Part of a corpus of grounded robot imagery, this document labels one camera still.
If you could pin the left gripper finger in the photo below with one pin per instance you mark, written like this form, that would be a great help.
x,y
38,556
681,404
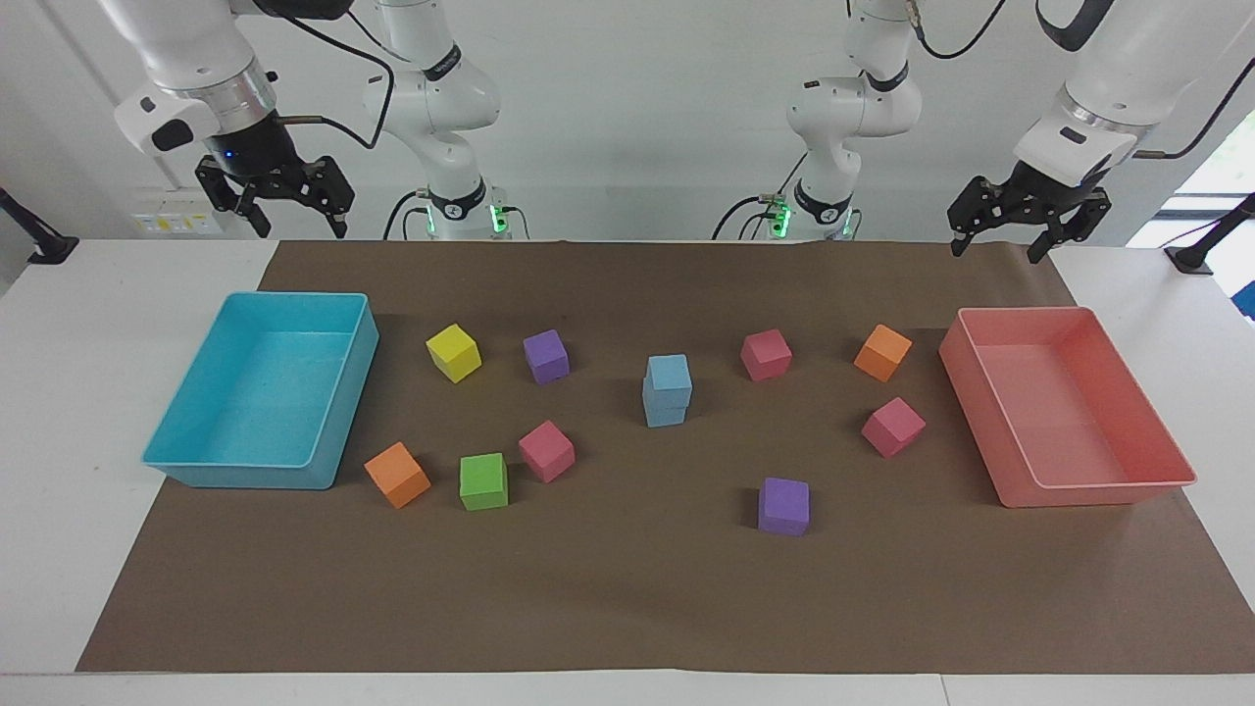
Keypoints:
x,y
983,201
1077,216

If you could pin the purple block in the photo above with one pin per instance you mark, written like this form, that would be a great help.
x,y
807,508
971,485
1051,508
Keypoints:
x,y
546,357
783,507

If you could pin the pink plastic bin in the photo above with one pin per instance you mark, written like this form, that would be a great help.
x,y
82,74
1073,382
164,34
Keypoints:
x,y
1064,412

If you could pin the pink block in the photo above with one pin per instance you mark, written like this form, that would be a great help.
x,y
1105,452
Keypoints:
x,y
546,451
893,428
766,355

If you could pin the black stand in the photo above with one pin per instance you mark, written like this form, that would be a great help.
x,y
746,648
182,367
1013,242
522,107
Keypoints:
x,y
1201,253
44,245

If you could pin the blue plastic bin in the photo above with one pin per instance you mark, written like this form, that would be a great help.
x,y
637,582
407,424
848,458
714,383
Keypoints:
x,y
265,402

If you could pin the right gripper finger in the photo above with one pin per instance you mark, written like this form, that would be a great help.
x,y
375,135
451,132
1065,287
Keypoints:
x,y
331,186
233,194

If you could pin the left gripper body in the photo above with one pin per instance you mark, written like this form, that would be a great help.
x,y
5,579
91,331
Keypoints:
x,y
1049,191

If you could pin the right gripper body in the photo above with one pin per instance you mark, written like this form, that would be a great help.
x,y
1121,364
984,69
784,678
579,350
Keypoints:
x,y
257,147

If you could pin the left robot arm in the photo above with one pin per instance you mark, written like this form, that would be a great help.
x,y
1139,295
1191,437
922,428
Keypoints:
x,y
853,108

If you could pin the green block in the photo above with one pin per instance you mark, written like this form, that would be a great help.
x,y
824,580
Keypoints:
x,y
483,482

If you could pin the blue block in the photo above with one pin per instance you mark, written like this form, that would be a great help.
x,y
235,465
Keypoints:
x,y
663,416
671,380

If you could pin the yellow block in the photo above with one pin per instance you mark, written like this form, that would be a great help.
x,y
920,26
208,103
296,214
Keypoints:
x,y
453,353

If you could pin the orange block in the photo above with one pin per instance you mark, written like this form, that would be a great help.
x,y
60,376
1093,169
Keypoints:
x,y
882,353
397,475

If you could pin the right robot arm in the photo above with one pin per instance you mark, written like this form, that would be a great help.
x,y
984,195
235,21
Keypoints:
x,y
446,98

